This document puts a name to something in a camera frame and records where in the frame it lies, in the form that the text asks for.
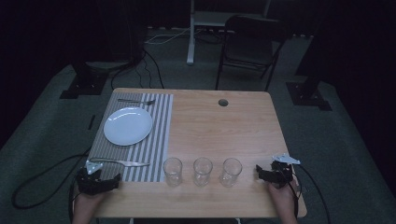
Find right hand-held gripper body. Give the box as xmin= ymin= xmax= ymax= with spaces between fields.
xmin=270 ymin=153 xmax=302 ymax=189

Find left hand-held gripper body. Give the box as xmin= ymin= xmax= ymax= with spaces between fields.
xmin=76 ymin=160 xmax=108 ymax=197

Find person's left hand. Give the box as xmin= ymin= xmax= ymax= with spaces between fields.
xmin=74 ymin=189 xmax=107 ymax=217

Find person's right hand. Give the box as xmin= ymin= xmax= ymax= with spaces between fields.
xmin=268 ymin=177 xmax=301 ymax=216

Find silver table knife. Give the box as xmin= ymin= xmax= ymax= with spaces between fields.
xmin=89 ymin=157 xmax=151 ymax=168

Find clear drinking glass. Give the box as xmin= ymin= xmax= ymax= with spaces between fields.
xmin=192 ymin=156 xmax=214 ymax=188
xmin=219 ymin=157 xmax=244 ymax=189
xmin=162 ymin=156 xmax=184 ymax=188

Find white round plate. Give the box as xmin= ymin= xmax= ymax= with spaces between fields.
xmin=103 ymin=106 xmax=154 ymax=147

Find grey striped placemat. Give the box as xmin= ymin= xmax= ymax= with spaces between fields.
xmin=88 ymin=91 xmax=175 ymax=183

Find black stand with base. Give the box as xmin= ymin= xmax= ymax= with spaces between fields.
xmin=59 ymin=0 xmax=148 ymax=101
xmin=285 ymin=0 xmax=396 ymax=112

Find silver fork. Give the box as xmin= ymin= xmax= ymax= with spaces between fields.
xmin=117 ymin=98 xmax=157 ymax=106

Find black folding chair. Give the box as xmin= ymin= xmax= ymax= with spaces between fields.
xmin=215 ymin=14 xmax=290 ymax=92

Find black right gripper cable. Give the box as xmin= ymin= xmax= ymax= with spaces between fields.
xmin=288 ymin=163 xmax=332 ymax=224

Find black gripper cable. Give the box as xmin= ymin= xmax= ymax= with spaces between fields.
xmin=11 ymin=148 xmax=92 ymax=224
xmin=288 ymin=163 xmax=332 ymax=224

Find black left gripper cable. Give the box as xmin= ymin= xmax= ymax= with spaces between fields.
xmin=11 ymin=148 xmax=92 ymax=224

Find black floor cables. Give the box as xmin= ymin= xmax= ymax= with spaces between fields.
xmin=109 ymin=49 xmax=165 ymax=91

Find white desk frame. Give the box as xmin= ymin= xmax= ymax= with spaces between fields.
xmin=185 ymin=0 xmax=273 ymax=66

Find white floor cable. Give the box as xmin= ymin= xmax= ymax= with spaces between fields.
xmin=144 ymin=27 xmax=204 ymax=46

